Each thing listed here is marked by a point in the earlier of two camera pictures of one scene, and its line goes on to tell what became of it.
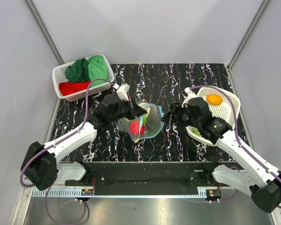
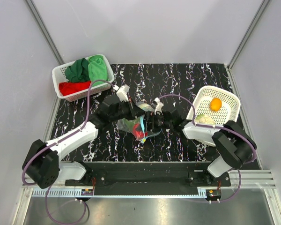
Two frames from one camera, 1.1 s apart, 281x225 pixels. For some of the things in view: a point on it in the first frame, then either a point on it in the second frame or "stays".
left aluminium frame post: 39,22 stays
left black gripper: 138,111 stays
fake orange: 214,99 to 215,104
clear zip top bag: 148,124 stays
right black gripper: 176,108 to 151,117
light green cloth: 97,69 stays
